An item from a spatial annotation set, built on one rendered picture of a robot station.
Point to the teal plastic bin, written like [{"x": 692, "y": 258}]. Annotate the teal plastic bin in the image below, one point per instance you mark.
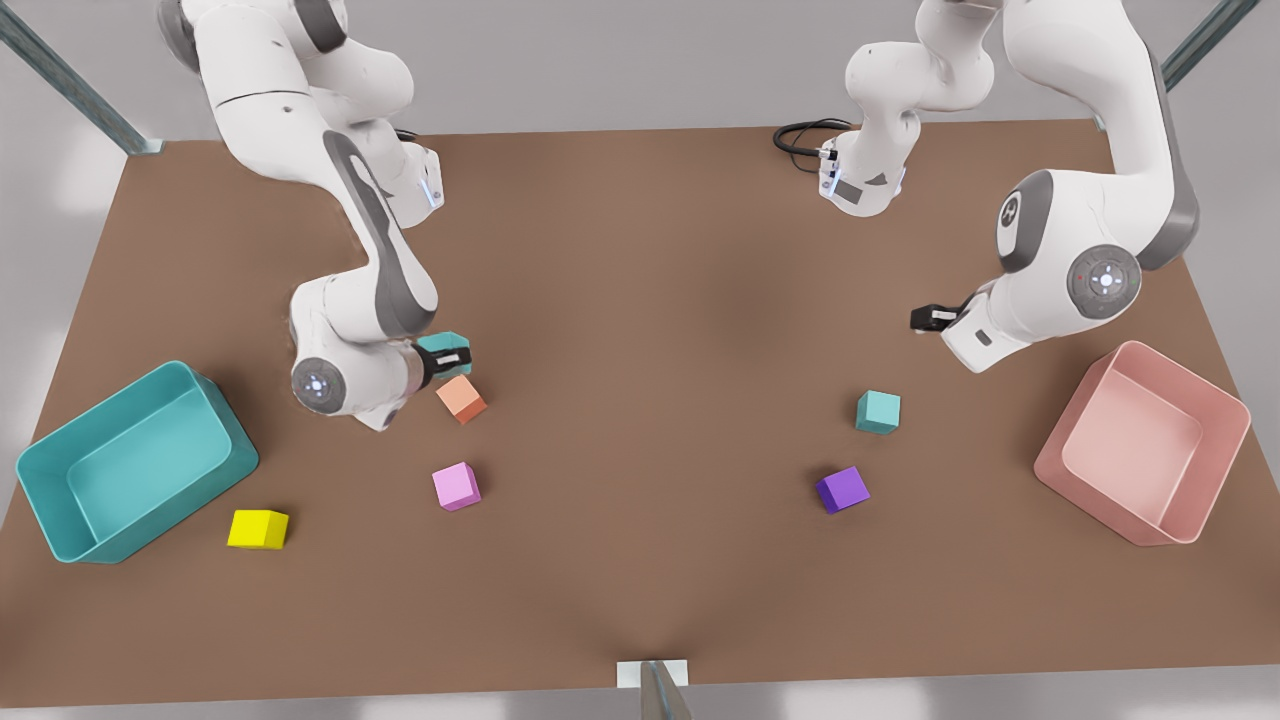
[{"x": 135, "y": 465}]

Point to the teal cube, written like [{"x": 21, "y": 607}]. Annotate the teal cube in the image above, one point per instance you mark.
[
  {"x": 440, "y": 341},
  {"x": 878, "y": 411}
]

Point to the pink cube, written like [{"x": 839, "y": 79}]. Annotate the pink cube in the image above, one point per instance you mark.
[{"x": 456, "y": 486}]

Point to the pink plastic bin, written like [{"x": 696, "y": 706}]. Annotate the pink plastic bin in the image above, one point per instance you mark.
[{"x": 1145, "y": 445}]

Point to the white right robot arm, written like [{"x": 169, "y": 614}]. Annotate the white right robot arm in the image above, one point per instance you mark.
[{"x": 385, "y": 260}]

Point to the purple cube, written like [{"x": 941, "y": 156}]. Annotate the purple cube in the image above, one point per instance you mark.
[{"x": 842, "y": 489}]

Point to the silver frame post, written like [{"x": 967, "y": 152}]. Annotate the silver frame post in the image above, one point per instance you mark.
[
  {"x": 1200, "y": 40},
  {"x": 660, "y": 690},
  {"x": 70, "y": 80}
]

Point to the yellow cube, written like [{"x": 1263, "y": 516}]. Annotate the yellow cube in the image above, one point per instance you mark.
[{"x": 257, "y": 528}]

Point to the orange cube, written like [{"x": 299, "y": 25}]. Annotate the orange cube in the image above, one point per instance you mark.
[{"x": 461, "y": 399}]

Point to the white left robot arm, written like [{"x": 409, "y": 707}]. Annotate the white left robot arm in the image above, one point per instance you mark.
[{"x": 1070, "y": 230}]

